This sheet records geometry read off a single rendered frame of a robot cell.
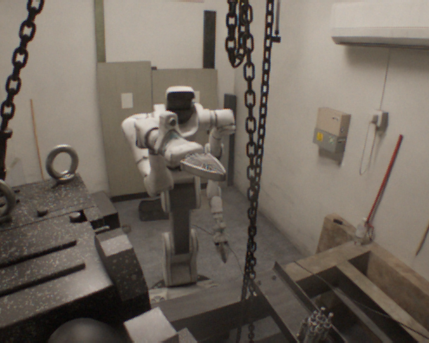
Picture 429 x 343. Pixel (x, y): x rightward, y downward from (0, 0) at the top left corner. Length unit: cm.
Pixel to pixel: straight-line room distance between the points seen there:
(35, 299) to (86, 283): 6
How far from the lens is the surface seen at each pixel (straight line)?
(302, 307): 156
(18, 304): 34
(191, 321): 163
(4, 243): 44
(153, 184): 103
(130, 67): 319
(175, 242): 172
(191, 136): 128
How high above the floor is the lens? 184
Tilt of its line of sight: 22 degrees down
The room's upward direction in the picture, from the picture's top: 2 degrees clockwise
